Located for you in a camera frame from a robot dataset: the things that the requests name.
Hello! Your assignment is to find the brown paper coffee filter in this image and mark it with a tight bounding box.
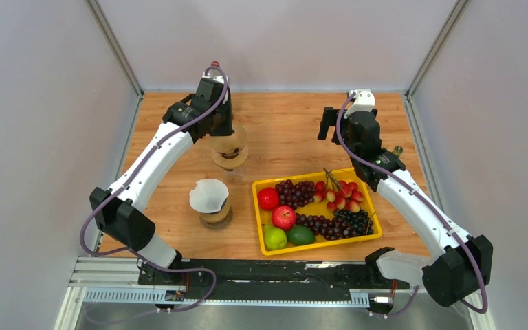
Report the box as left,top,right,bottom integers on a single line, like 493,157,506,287
209,122,248,155

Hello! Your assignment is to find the white paper coffee filter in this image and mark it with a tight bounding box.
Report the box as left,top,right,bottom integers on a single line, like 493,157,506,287
189,179,229,214

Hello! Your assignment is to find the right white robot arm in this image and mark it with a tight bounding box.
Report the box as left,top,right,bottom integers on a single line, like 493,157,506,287
318,107,494,314

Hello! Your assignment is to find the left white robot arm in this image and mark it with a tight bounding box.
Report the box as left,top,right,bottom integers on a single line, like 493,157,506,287
89,74,234,285

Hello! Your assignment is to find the yellow plastic tray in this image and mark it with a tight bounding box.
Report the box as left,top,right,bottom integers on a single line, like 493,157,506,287
252,168,382,256

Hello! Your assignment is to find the green glass bottle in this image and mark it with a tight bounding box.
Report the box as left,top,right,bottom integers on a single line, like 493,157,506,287
392,146,404,157

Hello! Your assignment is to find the small clear glass cup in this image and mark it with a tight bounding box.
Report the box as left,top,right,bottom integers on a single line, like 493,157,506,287
223,166,245,184

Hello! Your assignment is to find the red cherries bunch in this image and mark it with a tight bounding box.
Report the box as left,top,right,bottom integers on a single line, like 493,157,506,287
313,168,365,214

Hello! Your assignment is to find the upper red grape bunch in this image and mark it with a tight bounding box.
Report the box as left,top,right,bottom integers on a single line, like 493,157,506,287
275,179,316,210

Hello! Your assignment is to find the red tomato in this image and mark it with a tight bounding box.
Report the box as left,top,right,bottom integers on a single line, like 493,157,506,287
257,187,281,210

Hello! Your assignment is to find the lower dark grape bunch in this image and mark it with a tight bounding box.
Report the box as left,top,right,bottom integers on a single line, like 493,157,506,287
289,210,376,241

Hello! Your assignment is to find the red apple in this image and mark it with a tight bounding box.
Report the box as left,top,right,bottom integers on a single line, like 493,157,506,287
271,206,296,230

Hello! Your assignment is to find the green avocado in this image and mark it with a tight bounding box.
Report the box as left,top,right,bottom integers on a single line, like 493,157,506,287
287,225,316,246

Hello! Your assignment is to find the green lime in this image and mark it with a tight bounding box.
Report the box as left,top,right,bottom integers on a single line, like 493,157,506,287
263,225,288,250

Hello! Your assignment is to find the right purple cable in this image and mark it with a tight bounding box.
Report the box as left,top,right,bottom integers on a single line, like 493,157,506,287
335,93,489,318

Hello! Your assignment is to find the purple cable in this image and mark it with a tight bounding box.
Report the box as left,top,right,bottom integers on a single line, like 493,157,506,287
335,93,489,318
79,66,231,314

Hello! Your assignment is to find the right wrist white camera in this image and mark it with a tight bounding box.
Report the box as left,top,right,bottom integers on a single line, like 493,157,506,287
344,89,376,118

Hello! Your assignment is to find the wrist white camera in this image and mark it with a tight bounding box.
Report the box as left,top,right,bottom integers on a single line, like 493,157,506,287
344,89,376,118
202,72,226,84

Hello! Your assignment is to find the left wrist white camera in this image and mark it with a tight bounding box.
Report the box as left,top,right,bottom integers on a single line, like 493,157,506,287
202,72,226,84

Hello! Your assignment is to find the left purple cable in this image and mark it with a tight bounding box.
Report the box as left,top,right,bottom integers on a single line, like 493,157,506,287
79,66,231,314

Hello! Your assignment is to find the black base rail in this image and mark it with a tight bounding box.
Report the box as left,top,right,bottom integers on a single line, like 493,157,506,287
137,258,409,302

